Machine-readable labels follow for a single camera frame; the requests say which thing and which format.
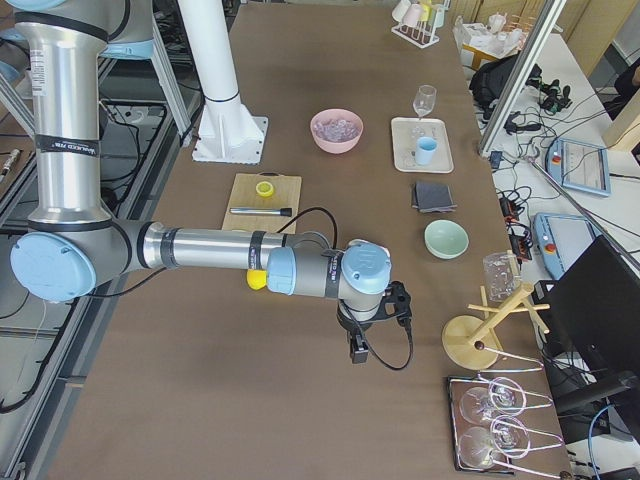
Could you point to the black gripper scoop arm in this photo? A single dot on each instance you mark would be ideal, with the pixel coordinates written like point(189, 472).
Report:
point(351, 330)

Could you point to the pink bowl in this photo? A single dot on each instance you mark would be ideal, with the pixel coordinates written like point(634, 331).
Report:
point(336, 148)

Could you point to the wooden cup tree stand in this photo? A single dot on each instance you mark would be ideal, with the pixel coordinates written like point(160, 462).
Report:
point(472, 343)

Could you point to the light blue cup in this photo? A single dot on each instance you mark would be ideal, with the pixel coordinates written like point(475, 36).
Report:
point(425, 150)

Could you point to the pile of clear ice cubes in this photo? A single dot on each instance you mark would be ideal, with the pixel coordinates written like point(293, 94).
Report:
point(336, 130)

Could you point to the yellow lemon lower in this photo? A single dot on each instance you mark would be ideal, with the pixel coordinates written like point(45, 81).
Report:
point(256, 279)

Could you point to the black glass holder tray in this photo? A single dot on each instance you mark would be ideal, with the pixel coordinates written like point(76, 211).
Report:
point(489, 433)

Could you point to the green bowl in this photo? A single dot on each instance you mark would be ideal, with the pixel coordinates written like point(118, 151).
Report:
point(445, 239)

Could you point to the steel muddler black tip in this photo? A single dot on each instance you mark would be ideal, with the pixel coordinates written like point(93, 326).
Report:
point(255, 211)

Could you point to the grey folded cloth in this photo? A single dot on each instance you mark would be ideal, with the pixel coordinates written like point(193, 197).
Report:
point(431, 197)

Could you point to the wooden cutting board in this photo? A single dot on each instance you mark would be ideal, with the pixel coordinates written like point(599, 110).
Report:
point(286, 194)

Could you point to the half lemon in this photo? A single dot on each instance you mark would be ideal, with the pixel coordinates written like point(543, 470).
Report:
point(265, 189)

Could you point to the cream serving tray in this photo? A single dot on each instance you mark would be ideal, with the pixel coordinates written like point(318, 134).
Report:
point(406, 131)

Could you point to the blue teach pendant near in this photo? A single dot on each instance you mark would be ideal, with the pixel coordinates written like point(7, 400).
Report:
point(562, 239)

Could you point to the blue teach pendant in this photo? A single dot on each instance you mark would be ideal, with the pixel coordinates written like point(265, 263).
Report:
point(579, 166)
point(562, 239)

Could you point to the black monitor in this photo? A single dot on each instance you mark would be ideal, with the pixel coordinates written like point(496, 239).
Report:
point(594, 313)

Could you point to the clear wine glass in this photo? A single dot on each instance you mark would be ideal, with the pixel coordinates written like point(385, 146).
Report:
point(424, 100)

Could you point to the blue teach pendant far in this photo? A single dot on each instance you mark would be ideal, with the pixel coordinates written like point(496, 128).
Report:
point(579, 166)

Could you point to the black bag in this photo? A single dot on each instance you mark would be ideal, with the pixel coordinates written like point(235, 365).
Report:
point(488, 83)

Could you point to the white rack with cups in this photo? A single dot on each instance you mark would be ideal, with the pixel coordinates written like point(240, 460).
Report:
point(418, 21)

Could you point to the wrist camera mount scoop arm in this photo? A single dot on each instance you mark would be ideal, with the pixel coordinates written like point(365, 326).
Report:
point(395, 304)

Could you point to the aluminium frame post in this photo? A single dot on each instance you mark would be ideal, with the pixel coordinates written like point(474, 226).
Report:
point(536, 40)

